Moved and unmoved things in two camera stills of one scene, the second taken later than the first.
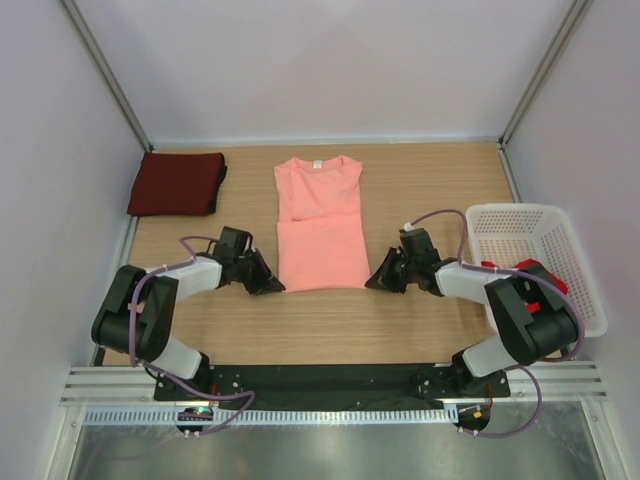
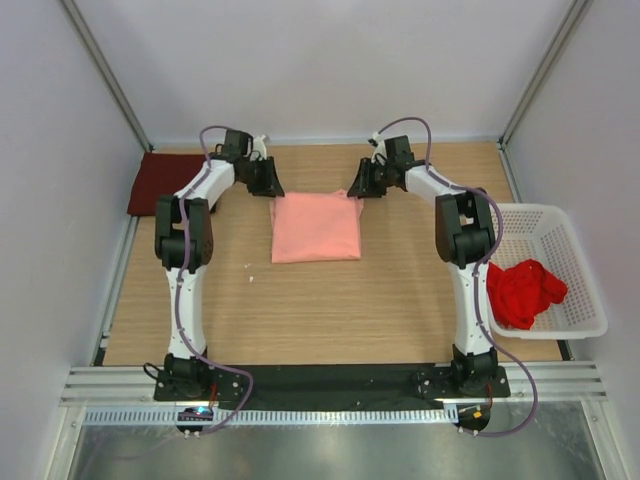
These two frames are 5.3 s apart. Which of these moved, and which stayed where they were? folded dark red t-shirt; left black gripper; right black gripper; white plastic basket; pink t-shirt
Moved: left black gripper; pink t-shirt; right black gripper
Stayed: white plastic basket; folded dark red t-shirt
